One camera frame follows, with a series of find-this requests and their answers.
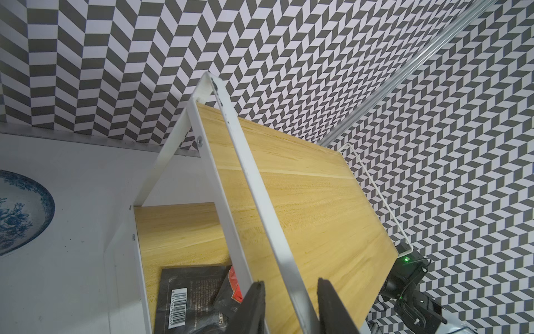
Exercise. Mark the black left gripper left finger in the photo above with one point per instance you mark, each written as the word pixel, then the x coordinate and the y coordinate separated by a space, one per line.
pixel 250 317

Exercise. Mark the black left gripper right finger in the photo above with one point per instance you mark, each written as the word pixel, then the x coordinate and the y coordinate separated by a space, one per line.
pixel 333 316

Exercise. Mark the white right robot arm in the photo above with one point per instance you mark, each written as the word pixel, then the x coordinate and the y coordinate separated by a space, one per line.
pixel 418 310

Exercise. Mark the red tea bag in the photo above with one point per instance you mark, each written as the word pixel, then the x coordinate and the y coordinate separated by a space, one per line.
pixel 234 285

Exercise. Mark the black tea bag lower left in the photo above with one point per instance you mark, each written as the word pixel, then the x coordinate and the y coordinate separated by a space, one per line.
pixel 186 298

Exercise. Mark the white wooden two-tier shelf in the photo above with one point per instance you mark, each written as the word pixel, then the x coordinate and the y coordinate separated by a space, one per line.
pixel 282 210

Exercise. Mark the blue white patterned bowl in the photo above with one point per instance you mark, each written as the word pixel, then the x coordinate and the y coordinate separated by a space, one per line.
pixel 27 209

